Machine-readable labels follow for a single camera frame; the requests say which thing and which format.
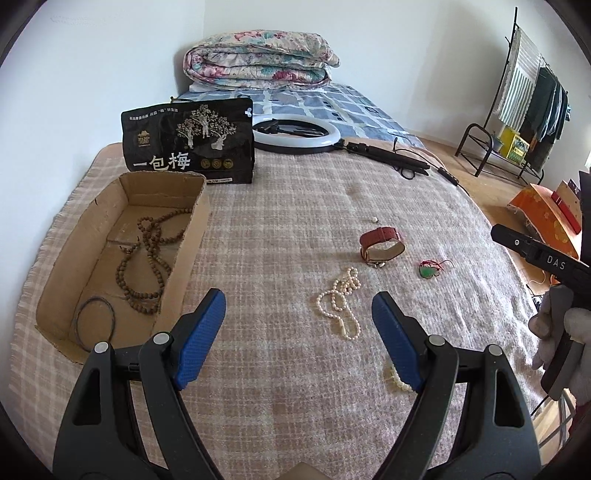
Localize orange patterned box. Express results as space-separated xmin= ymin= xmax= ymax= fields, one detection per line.
xmin=507 ymin=184 xmax=581 ymax=260

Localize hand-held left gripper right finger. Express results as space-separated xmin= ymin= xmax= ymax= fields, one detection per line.
xmin=372 ymin=291 xmax=541 ymax=480

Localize folded floral quilt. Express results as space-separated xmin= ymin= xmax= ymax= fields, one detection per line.
xmin=184 ymin=31 xmax=341 ymax=91

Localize black folded tripod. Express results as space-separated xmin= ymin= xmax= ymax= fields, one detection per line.
xmin=342 ymin=138 xmax=431 ymax=178

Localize brown wooden bead necklace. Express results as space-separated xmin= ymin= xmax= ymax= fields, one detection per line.
xmin=115 ymin=209 xmax=192 ymax=315

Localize thin black cord ring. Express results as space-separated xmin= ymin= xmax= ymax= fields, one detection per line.
xmin=75 ymin=296 xmax=115 ymax=354

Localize cardboard box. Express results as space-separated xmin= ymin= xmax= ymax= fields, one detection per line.
xmin=34 ymin=172 xmax=211 ymax=365

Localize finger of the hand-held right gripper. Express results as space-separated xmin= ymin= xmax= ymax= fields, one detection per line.
xmin=491 ymin=224 xmax=539 ymax=264
xmin=578 ymin=170 xmax=591 ymax=241

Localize pink plaid blanket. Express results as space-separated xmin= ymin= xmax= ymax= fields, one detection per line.
xmin=9 ymin=137 xmax=546 ymax=480

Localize white ring light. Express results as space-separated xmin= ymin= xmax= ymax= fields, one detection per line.
xmin=252 ymin=115 xmax=342 ymax=155

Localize dark hanging clothes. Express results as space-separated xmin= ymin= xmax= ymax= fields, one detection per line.
xmin=524 ymin=67 xmax=571 ymax=171

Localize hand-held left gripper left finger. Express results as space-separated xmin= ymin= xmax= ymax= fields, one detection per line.
xmin=52 ymin=288 xmax=227 ymax=480

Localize yellow box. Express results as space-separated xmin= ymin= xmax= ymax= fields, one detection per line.
xmin=499 ymin=127 xmax=531 ymax=165

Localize white pearl necklace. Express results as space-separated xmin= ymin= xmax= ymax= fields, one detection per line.
xmin=316 ymin=267 xmax=362 ymax=341

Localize black snack bag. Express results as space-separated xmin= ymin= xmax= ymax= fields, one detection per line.
xmin=121 ymin=97 xmax=256 ymax=184

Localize black metal clothes rack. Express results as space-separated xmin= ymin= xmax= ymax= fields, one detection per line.
xmin=455 ymin=7 xmax=572 ymax=186

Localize blue patterned bedsheet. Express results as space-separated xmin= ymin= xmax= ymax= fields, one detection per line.
xmin=170 ymin=83 xmax=423 ymax=149

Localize striped hanging cloth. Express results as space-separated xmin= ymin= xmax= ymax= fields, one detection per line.
xmin=492 ymin=23 xmax=542 ymax=126

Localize cream bead bracelet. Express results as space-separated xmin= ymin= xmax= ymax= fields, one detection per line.
xmin=384 ymin=364 xmax=416 ymax=393

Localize green pendant with red cord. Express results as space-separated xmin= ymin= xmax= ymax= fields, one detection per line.
xmin=418 ymin=259 xmax=454 ymax=280

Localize red leather strap watch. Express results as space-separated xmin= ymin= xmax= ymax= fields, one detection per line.
xmin=359 ymin=226 xmax=406 ymax=270

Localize red flat box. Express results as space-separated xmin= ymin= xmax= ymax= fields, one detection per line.
xmin=551 ymin=180 xmax=583 ymax=234

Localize person's right hand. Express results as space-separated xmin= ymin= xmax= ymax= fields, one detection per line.
xmin=529 ymin=284 xmax=591 ymax=416

